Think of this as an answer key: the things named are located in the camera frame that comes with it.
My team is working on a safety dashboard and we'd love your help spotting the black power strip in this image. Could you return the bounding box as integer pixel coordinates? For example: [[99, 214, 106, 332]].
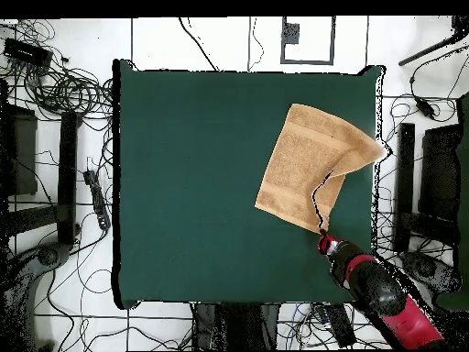
[[82, 169, 112, 231]]

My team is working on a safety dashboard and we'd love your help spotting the black stand base foot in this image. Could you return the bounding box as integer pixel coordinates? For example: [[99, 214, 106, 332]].
[[0, 241, 71, 351], [398, 250, 463, 294]]

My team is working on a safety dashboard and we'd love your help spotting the black power adapter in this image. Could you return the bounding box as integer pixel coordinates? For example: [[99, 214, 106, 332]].
[[415, 97, 437, 120]]

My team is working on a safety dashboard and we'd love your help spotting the dark flat panel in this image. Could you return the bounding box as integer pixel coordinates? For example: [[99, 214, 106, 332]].
[[6, 104, 38, 196], [418, 124, 464, 221]]

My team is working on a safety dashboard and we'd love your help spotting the black rod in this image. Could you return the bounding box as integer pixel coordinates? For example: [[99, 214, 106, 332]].
[[398, 30, 469, 67]]

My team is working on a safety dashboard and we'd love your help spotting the dark green table cloth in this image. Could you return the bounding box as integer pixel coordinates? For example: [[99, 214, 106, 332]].
[[111, 58, 386, 311]]

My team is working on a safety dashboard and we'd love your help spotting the grey square floor frame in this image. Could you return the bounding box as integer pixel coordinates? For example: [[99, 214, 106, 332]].
[[280, 16, 336, 66]]

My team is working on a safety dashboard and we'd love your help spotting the tan terry towel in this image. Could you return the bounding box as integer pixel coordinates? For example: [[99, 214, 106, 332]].
[[255, 103, 387, 235]]

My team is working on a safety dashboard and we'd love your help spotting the black upright post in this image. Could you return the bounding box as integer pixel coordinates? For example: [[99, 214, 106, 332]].
[[57, 111, 80, 245], [393, 122, 417, 252]]

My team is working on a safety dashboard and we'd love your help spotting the black flat bar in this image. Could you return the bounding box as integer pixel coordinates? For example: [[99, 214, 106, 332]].
[[323, 302, 357, 348]]

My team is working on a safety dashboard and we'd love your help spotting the tangled black cable bundle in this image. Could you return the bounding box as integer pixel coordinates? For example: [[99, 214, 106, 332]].
[[21, 65, 115, 120]]

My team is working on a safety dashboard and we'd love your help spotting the black rectangular box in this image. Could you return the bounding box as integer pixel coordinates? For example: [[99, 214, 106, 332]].
[[3, 37, 54, 69]]

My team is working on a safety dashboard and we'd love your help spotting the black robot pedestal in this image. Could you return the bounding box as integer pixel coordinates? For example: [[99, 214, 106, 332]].
[[191, 302, 281, 351]]

